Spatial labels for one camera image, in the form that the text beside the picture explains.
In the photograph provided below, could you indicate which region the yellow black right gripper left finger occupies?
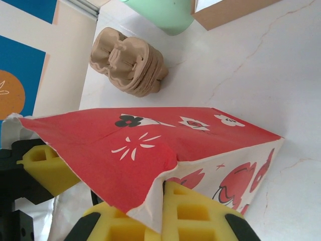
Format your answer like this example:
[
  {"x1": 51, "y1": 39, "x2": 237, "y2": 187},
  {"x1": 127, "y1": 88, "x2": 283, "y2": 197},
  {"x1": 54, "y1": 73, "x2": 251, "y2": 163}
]
[{"x1": 64, "y1": 200, "x2": 164, "y2": 241}]

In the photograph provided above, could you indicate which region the white napkin stack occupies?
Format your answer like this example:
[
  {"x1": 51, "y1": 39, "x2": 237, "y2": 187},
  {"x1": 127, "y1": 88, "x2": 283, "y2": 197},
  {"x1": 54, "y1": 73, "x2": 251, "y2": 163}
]
[{"x1": 190, "y1": 0, "x2": 281, "y2": 31}]

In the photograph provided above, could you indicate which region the stack of pulp cup carriers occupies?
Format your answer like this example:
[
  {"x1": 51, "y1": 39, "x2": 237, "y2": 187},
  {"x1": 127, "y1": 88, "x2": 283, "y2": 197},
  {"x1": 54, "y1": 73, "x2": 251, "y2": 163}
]
[{"x1": 89, "y1": 27, "x2": 169, "y2": 98}]

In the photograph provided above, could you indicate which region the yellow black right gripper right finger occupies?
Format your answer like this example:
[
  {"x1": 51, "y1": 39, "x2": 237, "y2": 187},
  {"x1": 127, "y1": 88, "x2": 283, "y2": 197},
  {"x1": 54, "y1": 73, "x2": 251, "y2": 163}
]
[{"x1": 162, "y1": 180, "x2": 259, "y2": 241}]

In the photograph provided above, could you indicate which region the mint green straw holder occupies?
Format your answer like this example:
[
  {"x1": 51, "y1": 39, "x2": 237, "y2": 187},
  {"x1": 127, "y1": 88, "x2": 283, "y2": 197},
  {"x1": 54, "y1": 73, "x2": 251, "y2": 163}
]
[{"x1": 120, "y1": 0, "x2": 195, "y2": 36}]

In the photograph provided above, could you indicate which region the red and white paper bag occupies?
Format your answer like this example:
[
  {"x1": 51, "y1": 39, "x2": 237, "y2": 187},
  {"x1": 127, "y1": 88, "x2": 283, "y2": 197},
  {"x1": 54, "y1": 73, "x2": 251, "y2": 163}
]
[{"x1": 0, "y1": 106, "x2": 285, "y2": 234}]

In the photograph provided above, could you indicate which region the aluminium frame post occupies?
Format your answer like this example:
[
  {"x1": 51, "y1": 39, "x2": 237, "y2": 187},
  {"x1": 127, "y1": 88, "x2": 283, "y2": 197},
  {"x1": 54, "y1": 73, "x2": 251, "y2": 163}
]
[{"x1": 61, "y1": 0, "x2": 101, "y2": 18}]

